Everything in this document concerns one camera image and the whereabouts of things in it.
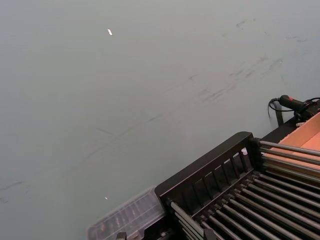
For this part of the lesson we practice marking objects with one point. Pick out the clear plastic case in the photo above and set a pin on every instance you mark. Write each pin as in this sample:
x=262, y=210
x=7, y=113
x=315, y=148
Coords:
x=130, y=217

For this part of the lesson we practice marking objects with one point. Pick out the plain pale wall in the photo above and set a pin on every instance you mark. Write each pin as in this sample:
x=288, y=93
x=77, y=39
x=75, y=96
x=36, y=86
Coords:
x=125, y=87

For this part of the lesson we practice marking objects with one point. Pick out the black rack with steel bars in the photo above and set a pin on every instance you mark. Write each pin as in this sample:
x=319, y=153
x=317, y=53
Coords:
x=212, y=172

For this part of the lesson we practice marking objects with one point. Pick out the shallow brown cardboard tray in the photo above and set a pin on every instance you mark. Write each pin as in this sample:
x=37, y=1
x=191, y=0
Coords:
x=308, y=136

